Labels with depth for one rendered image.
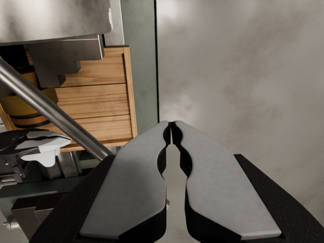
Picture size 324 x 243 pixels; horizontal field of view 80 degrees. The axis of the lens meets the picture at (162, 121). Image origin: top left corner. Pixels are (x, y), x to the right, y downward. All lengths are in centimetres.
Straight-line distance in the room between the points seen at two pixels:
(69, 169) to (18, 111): 44
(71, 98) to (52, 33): 38
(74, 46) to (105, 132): 36
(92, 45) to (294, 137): 226
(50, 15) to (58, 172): 64
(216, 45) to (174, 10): 39
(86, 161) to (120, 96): 31
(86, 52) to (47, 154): 22
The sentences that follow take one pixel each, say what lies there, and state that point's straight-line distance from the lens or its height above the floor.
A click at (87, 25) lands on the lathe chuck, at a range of 27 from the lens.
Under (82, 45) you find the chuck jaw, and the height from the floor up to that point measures 110.
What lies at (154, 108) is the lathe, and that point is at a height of 54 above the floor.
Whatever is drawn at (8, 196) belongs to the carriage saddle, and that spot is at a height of 92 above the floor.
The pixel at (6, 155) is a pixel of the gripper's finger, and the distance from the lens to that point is 44.
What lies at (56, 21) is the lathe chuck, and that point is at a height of 119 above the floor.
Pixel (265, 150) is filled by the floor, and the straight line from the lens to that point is 231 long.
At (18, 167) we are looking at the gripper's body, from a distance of 47.
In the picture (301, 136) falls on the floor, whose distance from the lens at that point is 247.
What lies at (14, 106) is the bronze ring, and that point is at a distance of 38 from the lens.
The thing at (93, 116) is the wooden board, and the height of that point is 88.
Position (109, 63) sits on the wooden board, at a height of 89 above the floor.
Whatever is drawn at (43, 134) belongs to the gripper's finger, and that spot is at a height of 106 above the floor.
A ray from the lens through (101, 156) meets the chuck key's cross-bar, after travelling 17.
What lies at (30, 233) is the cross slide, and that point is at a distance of 89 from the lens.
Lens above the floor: 143
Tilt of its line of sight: 60 degrees down
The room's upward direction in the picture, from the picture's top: 162 degrees clockwise
